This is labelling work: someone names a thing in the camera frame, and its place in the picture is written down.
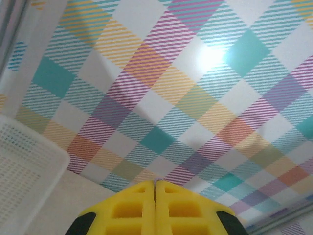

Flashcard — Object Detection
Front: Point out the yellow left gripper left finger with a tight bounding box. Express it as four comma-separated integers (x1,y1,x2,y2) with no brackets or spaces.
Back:
65,181,157,235

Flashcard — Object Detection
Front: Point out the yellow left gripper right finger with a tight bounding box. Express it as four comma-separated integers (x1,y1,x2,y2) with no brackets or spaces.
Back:
155,180,250,235

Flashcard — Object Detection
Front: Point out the white plastic basket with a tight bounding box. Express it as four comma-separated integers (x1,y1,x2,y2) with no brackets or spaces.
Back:
0,114,70,235

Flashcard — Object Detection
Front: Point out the aluminium frame post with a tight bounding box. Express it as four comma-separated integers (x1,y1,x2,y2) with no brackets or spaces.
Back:
0,0,28,83
244,204,313,232

